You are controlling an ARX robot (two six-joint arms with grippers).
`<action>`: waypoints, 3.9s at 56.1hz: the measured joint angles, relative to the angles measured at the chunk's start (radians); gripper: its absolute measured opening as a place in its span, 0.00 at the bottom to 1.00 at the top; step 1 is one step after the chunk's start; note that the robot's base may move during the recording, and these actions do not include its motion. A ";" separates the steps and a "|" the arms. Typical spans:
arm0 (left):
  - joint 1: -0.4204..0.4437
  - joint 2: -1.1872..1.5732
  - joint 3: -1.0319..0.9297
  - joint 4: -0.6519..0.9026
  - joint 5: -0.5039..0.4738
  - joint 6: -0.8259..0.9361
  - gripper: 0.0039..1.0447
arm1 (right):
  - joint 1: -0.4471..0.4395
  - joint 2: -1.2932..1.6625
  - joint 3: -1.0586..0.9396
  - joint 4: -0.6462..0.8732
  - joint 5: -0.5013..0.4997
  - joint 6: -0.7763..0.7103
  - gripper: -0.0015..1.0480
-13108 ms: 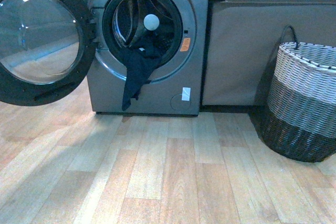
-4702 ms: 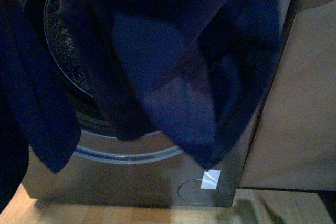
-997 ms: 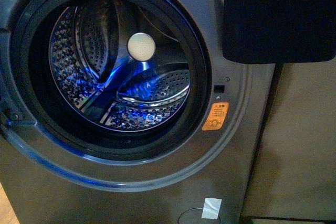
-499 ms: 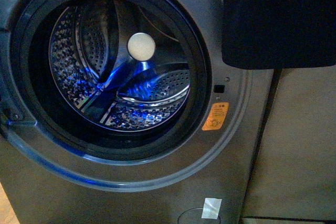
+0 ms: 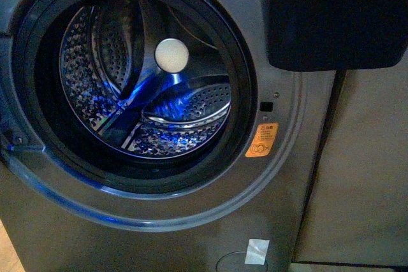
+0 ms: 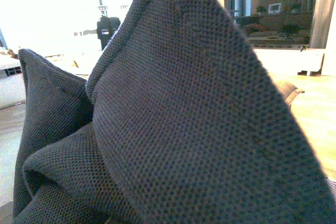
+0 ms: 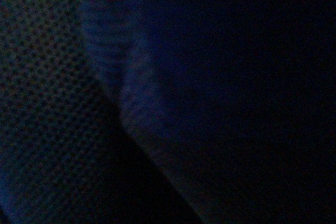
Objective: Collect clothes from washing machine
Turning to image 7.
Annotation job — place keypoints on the dark navy mesh garment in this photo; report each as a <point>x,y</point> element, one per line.
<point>167,111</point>

